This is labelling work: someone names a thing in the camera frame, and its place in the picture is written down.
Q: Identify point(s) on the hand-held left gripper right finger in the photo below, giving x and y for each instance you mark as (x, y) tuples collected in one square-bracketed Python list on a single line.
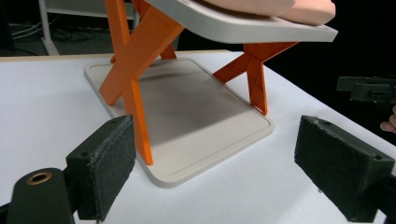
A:
[(342, 168)]

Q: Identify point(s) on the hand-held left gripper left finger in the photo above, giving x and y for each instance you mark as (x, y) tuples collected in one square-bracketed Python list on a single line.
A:
[(102, 165)]

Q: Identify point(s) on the white shoe rack orange legs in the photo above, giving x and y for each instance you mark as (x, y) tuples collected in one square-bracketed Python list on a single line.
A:
[(193, 118)]

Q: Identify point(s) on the white table cover sheet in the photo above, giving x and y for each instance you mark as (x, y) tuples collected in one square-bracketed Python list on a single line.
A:
[(46, 99)]

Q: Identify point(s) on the white metal stand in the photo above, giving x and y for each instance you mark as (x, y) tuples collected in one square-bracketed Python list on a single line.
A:
[(46, 28)]

